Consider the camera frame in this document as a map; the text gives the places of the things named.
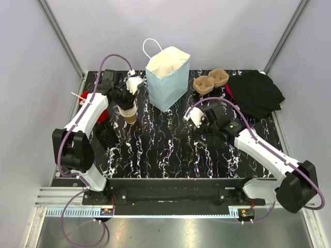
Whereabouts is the red cup with stirrers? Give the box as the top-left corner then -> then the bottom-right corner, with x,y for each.
72,90 -> 109,123

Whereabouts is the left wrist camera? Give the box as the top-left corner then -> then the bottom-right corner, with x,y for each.
126,76 -> 143,95

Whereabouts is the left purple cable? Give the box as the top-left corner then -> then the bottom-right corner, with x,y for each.
56,53 -> 135,246

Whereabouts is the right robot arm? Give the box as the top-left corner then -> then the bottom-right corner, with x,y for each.
197,103 -> 318,213

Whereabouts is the stack of paper cups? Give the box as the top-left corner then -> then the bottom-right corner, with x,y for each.
117,101 -> 138,125

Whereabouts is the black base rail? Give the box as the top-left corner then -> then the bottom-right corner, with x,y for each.
82,178 -> 266,218

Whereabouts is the stack of black lids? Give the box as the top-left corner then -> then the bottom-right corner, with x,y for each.
96,125 -> 119,149

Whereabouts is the stack of pulp cup carriers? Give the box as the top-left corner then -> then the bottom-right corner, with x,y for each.
193,69 -> 230,95

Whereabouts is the black cloth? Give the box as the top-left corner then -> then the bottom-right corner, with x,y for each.
225,70 -> 285,119

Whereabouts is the light blue paper bag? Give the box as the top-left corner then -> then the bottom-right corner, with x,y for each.
142,38 -> 190,112

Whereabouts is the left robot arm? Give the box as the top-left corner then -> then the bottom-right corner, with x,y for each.
52,70 -> 143,205

